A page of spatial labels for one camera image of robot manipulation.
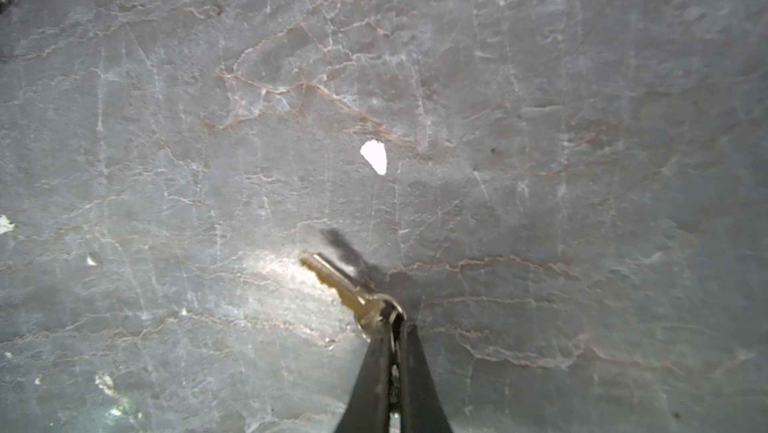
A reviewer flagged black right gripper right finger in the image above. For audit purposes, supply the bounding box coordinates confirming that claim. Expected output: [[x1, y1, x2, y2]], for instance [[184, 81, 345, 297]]
[[398, 322, 453, 433]]

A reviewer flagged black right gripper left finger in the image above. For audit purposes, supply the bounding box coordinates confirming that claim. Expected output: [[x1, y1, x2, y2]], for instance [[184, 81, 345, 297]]
[[335, 321, 393, 433]]

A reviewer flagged brass and silver key bunch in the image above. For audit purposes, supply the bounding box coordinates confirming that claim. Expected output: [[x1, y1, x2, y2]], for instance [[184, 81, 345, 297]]
[[299, 252, 407, 340]]

